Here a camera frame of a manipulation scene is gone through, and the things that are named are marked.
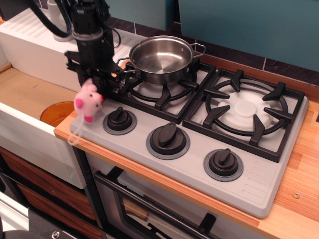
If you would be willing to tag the orange plastic plate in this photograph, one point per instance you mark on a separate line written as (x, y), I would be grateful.
(56, 113)

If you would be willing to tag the white toy sink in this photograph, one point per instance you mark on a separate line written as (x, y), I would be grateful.
(35, 77)

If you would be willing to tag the black oven door handle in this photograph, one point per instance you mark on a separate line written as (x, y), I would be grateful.
(148, 218)

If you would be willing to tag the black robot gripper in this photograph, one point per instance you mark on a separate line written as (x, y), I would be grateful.
(94, 62)

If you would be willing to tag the black right stove knob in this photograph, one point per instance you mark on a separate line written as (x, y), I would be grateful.
(223, 165)

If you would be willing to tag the toy oven door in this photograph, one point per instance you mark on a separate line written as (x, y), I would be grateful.
(182, 208)

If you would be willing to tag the black stove knob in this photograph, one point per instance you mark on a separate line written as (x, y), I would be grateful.
(168, 142)
(223, 165)
(119, 122)

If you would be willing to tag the black burner grate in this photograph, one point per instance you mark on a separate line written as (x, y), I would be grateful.
(250, 114)
(169, 102)

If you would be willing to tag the black right burner grate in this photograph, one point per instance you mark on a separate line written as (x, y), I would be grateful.
(250, 114)

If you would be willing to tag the black left stove knob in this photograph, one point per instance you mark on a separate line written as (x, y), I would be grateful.
(119, 122)

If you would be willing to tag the black left burner grate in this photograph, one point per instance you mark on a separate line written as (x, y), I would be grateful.
(169, 102)

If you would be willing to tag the teal cabinet panel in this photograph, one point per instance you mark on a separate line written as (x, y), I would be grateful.
(283, 30)

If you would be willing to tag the grey toy faucet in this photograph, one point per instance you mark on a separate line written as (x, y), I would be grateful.
(57, 19)

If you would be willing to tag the wooden drawer front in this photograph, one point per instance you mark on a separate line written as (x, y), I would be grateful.
(48, 195)

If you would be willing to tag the stainless steel pan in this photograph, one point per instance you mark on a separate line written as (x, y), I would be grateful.
(163, 60)

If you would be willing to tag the black middle stove knob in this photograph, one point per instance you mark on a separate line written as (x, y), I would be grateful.
(168, 142)

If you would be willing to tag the pink stuffed pig toy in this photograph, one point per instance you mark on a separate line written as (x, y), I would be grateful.
(87, 103)

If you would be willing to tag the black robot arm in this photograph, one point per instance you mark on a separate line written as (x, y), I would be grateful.
(87, 15)

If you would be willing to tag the grey toy stove top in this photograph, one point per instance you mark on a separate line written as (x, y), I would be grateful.
(253, 192)

